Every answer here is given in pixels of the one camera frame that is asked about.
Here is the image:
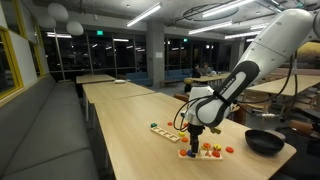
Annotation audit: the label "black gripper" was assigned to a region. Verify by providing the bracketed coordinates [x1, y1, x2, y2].
[187, 123, 205, 157]

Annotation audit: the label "wooden peg platform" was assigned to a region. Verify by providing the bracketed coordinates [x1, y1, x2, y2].
[177, 148, 224, 161]

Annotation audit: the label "wooden slotted board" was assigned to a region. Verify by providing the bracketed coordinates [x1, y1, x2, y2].
[150, 126, 181, 144]

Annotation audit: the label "brown chair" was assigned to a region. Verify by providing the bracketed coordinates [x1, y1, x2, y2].
[173, 93, 191, 103]

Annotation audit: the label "black bowl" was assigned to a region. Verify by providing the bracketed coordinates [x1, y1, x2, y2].
[244, 129, 286, 155]

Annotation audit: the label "wooden table with people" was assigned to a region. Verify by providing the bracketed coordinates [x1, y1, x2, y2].
[190, 73, 232, 85]

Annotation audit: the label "blue sofa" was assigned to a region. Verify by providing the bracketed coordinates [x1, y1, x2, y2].
[125, 71, 154, 87]
[164, 68, 194, 81]

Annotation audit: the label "seated person dark clothes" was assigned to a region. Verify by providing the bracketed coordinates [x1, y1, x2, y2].
[191, 64, 202, 79]

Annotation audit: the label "seated person grey clothes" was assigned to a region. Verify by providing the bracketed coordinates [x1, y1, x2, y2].
[199, 61, 214, 77]

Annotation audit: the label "light wooden table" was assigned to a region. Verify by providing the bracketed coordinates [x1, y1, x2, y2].
[82, 81, 156, 105]
[75, 73, 117, 85]

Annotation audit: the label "wide wooden table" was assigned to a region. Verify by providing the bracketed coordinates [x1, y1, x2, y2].
[245, 74, 320, 98]

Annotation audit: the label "ceiling tube light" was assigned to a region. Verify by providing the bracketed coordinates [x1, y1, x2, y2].
[188, 20, 233, 36]
[46, 32, 73, 39]
[126, 2, 163, 28]
[224, 30, 261, 40]

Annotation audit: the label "grey upholstered bench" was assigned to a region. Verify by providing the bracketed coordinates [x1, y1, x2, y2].
[0, 74, 99, 180]

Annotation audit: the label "white globe lamp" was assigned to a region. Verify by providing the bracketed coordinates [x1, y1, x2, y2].
[47, 2, 69, 23]
[36, 13, 57, 30]
[65, 20, 85, 37]

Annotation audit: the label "narrow yellow framed window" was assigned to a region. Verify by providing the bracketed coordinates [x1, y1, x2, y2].
[30, 33, 45, 78]

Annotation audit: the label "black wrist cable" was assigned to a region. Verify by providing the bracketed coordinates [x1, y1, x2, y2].
[172, 94, 216, 135]

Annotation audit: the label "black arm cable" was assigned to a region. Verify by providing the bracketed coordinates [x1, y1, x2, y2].
[233, 49, 300, 119]

